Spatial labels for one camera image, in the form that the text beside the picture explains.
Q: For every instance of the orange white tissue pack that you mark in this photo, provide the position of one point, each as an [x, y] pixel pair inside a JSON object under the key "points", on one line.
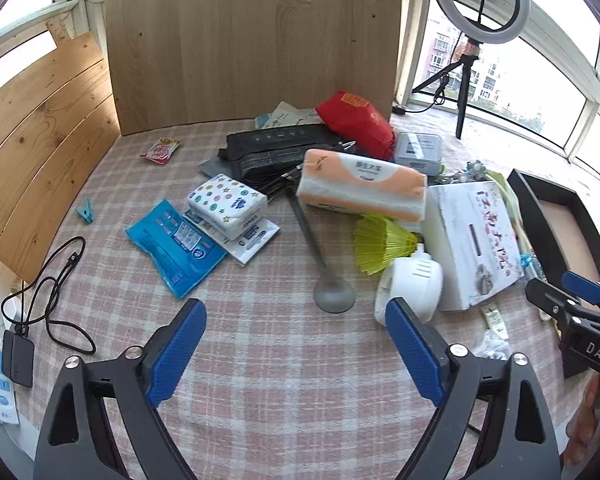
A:
{"points": [[360, 180]]}

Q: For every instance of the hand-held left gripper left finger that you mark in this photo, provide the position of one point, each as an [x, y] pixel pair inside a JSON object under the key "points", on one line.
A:
{"points": [[177, 350]]}

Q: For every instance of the white blue-label packet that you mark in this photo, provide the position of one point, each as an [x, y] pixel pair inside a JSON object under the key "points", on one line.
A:
{"points": [[252, 240]]}

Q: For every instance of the green tube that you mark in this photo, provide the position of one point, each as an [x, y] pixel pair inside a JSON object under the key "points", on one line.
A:
{"points": [[500, 182]]}

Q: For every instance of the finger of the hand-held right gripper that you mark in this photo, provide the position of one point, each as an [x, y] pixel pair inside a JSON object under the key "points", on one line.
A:
{"points": [[545, 295], [582, 285]]}

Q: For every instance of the teal clothespin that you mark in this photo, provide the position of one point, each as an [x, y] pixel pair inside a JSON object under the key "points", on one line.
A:
{"points": [[86, 212]]}

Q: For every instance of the apartment buildings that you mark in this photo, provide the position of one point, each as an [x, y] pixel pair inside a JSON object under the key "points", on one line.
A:
{"points": [[490, 75]]}

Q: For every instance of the grey spoon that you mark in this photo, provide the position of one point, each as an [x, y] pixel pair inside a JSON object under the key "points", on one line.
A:
{"points": [[335, 295]]}

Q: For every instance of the light blue clothespin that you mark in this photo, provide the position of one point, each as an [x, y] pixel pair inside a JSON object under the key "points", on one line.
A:
{"points": [[530, 265]]}

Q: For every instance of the red white sachet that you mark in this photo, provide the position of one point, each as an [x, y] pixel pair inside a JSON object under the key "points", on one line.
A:
{"points": [[161, 151]]}

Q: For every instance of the black tray container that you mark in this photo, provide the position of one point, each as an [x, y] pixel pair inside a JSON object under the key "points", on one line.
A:
{"points": [[530, 200]]}

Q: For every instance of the wooden slat panel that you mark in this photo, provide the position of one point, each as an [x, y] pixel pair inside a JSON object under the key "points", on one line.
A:
{"points": [[45, 135]]}

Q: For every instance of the yellow shuttlecock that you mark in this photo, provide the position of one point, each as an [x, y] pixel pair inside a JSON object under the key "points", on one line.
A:
{"points": [[380, 240]]}

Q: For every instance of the black pouch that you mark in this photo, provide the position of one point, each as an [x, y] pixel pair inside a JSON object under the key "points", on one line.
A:
{"points": [[275, 147]]}

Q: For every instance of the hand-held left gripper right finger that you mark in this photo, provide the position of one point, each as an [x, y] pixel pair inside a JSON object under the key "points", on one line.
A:
{"points": [[415, 350]]}

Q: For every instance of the clear wrapper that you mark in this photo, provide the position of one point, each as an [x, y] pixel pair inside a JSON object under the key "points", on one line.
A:
{"points": [[492, 347]]}

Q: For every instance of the pale teal paper packet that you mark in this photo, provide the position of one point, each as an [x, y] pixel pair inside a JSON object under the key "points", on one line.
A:
{"points": [[280, 117]]}

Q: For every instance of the white power strip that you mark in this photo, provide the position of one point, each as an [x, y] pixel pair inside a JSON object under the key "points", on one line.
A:
{"points": [[0, 400]]}

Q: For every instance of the red packet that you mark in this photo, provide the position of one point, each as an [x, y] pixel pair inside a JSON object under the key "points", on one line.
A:
{"points": [[355, 120]]}

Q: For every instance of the white window frame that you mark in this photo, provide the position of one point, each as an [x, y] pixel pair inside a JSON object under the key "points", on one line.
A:
{"points": [[411, 35]]}

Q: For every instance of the upright wooden board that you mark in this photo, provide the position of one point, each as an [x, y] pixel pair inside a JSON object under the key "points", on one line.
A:
{"points": [[250, 40]]}

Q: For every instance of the silver tin box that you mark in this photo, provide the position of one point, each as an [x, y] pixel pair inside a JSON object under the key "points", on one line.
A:
{"points": [[417, 152]]}

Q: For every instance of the button-print tissue pack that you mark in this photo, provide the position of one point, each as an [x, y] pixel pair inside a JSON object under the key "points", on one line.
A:
{"points": [[227, 202]]}

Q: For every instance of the black power adapter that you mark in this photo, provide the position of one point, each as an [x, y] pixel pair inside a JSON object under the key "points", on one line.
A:
{"points": [[19, 360]]}

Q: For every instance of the person's right hand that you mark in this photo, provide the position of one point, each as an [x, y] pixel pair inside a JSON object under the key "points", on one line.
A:
{"points": [[582, 420]]}

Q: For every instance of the white massager with grey balls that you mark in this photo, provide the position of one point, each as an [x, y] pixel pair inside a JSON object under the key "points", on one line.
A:
{"points": [[475, 170]]}

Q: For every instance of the blue wet wipe pack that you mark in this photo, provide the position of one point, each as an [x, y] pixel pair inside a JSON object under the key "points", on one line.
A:
{"points": [[175, 245]]}

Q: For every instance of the grey pouch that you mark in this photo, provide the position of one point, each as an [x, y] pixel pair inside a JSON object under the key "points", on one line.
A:
{"points": [[212, 166]]}

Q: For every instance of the pink checked tablecloth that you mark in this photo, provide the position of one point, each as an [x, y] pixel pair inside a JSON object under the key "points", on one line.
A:
{"points": [[280, 360]]}

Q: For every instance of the white printed box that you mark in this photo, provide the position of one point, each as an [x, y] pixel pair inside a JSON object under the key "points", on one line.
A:
{"points": [[470, 240]]}

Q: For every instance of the white plug-in night light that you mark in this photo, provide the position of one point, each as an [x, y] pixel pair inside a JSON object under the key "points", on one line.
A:
{"points": [[415, 280]]}

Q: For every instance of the small white sachet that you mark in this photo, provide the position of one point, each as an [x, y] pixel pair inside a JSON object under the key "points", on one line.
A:
{"points": [[495, 317]]}

